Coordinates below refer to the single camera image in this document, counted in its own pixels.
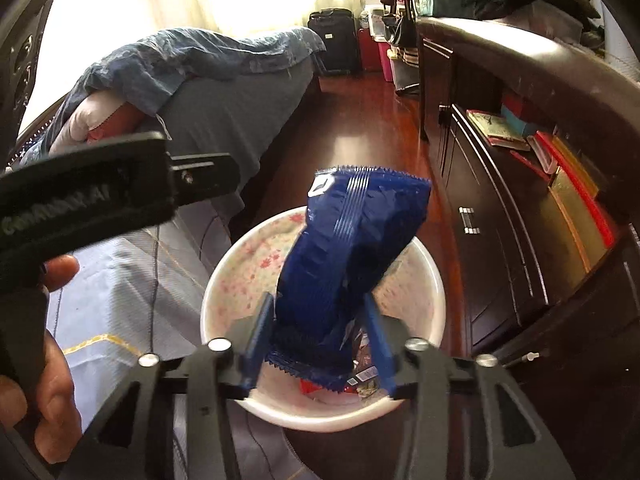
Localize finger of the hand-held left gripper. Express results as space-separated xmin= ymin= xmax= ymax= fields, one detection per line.
xmin=167 ymin=152 xmax=242 ymax=208

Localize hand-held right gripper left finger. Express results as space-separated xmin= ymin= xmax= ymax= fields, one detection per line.
xmin=60 ymin=292 xmax=276 ymax=480

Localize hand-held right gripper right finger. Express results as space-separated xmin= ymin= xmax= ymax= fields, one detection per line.
xmin=360 ymin=291 xmax=576 ymax=480

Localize dark snack packet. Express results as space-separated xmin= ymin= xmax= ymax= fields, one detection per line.
xmin=345 ymin=325 xmax=388 ymax=396

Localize red snack bag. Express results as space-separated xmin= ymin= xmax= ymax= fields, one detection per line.
xmin=299 ymin=379 xmax=351 ymax=397

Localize white bowl red flowers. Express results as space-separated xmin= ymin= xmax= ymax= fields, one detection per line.
xmin=200 ymin=207 xmax=447 ymax=433

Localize blue snack bag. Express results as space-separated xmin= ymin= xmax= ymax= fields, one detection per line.
xmin=265 ymin=162 xmax=433 ymax=393

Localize person's left hand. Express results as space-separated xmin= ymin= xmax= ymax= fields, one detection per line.
xmin=0 ymin=255 xmax=83 ymax=466

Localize folded pink and white quilt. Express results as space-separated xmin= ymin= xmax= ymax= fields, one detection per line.
xmin=50 ymin=94 xmax=151 ymax=153

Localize blue striped tablecloth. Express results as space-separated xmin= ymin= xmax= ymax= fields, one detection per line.
xmin=42 ymin=200 xmax=321 ymax=480

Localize blue duvet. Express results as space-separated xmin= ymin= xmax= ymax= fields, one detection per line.
xmin=47 ymin=26 xmax=328 ymax=161

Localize dark wooden dresser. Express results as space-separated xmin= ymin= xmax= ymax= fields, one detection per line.
xmin=415 ymin=15 xmax=640 ymax=366

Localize black suitcase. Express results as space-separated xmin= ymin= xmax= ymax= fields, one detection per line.
xmin=306 ymin=8 xmax=360 ymax=76

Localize red storage box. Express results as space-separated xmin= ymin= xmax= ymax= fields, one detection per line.
xmin=360 ymin=35 xmax=401 ymax=83

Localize white storage box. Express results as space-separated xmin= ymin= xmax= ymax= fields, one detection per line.
xmin=362 ymin=5 xmax=396 ymax=41

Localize flat gold box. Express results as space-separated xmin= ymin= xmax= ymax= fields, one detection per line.
xmin=547 ymin=167 xmax=608 ymax=273

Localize striped handbag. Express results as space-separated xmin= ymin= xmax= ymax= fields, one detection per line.
xmin=390 ymin=0 xmax=419 ymax=63

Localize green and cream book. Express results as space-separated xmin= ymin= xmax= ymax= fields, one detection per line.
xmin=466 ymin=109 xmax=532 ymax=152

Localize teal and red box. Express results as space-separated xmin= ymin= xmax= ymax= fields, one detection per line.
xmin=500 ymin=92 xmax=543 ymax=137

